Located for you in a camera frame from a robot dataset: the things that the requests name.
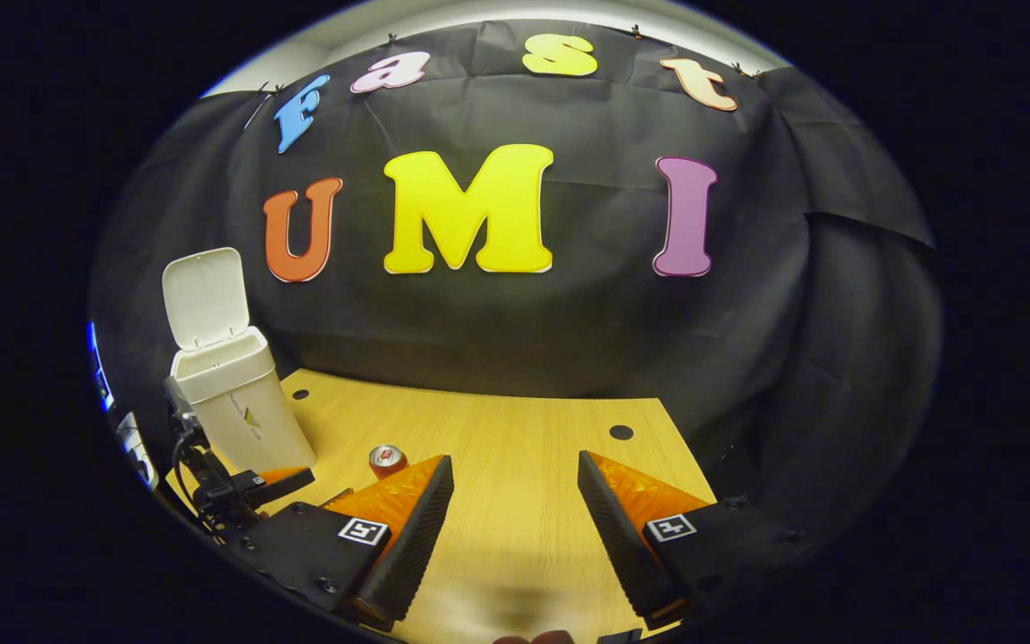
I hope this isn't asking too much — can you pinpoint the black backdrop cloth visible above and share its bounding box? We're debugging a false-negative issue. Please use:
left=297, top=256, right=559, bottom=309
left=90, top=18, right=943, bottom=555

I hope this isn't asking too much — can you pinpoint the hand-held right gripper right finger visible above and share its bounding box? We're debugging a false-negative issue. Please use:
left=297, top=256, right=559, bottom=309
left=578, top=450, right=806, bottom=630

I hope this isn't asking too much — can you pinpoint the white desktop garbage bin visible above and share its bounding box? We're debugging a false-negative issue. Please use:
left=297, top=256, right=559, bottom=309
left=161, top=247, right=318, bottom=476

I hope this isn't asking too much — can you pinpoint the red pop can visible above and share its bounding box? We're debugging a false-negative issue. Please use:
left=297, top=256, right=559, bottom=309
left=368, top=445, right=409, bottom=481

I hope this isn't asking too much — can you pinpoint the computer monitor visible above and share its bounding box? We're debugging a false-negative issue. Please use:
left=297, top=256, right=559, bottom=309
left=88, top=320, right=113, bottom=412

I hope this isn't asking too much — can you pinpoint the white side desk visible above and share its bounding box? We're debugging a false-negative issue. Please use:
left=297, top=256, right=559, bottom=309
left=116, top=411, right=161, bottom=491

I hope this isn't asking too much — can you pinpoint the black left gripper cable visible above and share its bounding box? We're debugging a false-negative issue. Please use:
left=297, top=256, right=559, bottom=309
left=170, top=428, right=223, bottom=538

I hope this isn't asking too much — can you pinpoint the wooden desktop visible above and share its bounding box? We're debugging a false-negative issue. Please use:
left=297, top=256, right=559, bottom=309
left=166, top=369, right=718, bottom=644

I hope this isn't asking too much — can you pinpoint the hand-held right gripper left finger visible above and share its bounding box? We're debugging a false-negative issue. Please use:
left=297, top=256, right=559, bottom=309
left=242, top=454, right=455, bottom=624

